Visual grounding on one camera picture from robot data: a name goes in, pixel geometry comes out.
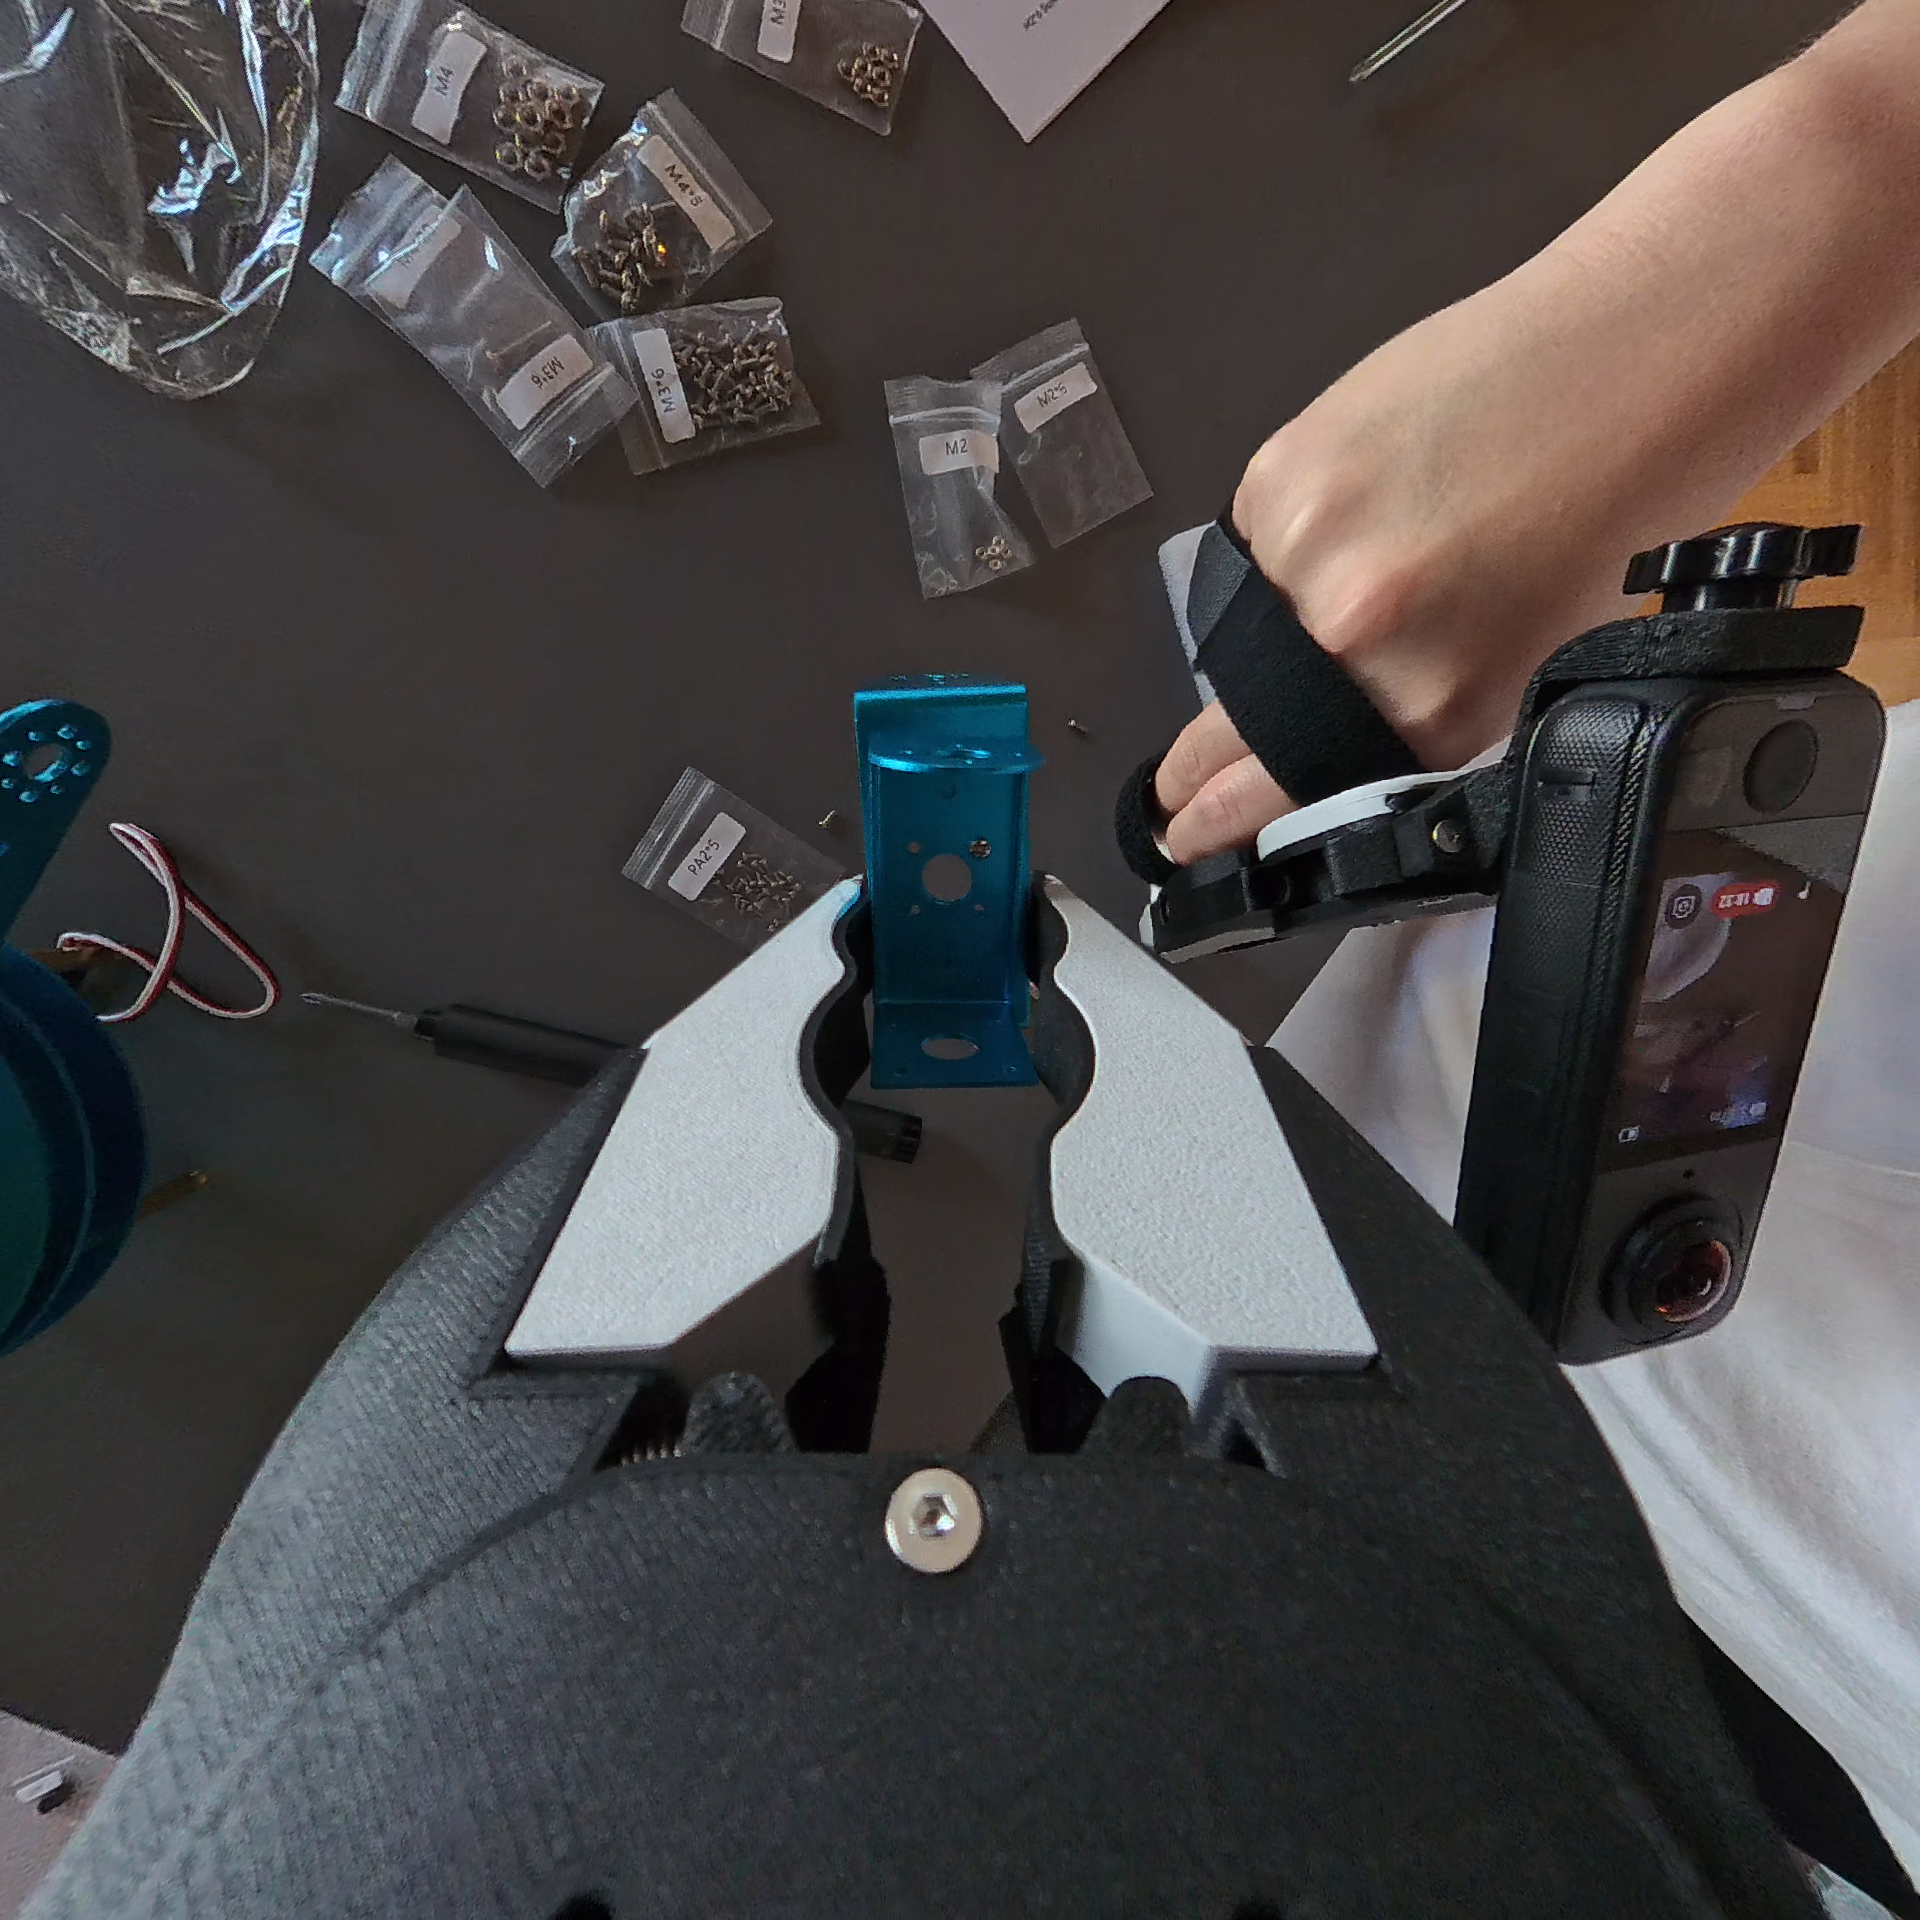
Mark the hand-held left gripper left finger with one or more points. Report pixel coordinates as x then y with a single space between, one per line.
707 1185

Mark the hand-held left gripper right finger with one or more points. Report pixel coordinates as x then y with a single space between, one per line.
1199 1185

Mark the small blue metal bracket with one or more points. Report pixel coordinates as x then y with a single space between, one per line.
945 869

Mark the person's right forearm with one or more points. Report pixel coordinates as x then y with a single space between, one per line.
1755 268

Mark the blue toy robot arm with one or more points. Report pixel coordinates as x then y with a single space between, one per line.
43 1049

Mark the dark desk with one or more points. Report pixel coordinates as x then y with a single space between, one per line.
377 633

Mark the person's right hand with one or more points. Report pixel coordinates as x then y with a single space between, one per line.
1424 495

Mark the black electric screwdriver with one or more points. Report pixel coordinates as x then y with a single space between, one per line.
511 1041

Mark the clear zip bag of screws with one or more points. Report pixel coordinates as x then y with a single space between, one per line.
721 382
721 862
662 211

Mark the nearly empty labelled zip bag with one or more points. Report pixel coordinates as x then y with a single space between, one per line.
1072 452

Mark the labelled clear zip bag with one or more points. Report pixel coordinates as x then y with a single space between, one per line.
464 323

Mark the instruction manual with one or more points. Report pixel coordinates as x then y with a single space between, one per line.
1050 45

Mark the clear zip bag of nuts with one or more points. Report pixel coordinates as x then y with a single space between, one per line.
482 99

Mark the crumpled clear plastic wrap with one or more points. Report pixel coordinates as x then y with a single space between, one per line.
152 193

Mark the small clear zip bag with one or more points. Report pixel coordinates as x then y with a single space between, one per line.
812 53

